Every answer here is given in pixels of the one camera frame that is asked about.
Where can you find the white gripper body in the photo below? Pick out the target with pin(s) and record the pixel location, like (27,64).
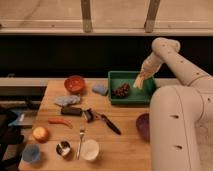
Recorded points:
(150,66)

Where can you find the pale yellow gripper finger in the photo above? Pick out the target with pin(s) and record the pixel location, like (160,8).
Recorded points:
(138,82)

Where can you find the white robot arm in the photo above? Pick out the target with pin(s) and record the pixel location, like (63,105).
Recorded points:
(175,109)

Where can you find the green plastic tray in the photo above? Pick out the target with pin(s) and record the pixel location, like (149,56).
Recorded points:
(135,96)

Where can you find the dark red grape bunch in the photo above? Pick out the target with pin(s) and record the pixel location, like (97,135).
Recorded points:
(122,91)

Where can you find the blue sponge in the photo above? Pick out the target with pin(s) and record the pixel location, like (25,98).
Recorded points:
(100,89)

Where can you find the purple bowl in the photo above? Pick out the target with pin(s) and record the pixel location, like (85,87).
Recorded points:
(142,125)

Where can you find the orange bowl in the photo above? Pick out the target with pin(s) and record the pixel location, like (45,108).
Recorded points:
(74,84)

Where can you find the crumpled light blue cloth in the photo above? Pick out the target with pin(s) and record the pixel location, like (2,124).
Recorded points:
(67,100)

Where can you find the black rectangular block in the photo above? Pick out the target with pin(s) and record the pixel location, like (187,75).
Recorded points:
(72,111)

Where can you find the white cup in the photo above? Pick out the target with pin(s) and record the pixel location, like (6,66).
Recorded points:
(90,150)

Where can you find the orange carrot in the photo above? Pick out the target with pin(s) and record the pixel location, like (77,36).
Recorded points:
(59,121)

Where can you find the small metal cup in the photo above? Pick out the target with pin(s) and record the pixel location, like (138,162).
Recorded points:
(63,148)

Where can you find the red yellow apple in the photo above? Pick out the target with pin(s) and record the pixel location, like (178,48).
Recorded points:
(41,134)

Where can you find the blue plastic cup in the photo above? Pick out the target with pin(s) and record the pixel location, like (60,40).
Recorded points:
(31,153)

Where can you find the black handled peeler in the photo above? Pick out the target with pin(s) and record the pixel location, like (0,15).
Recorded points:
(91,115)

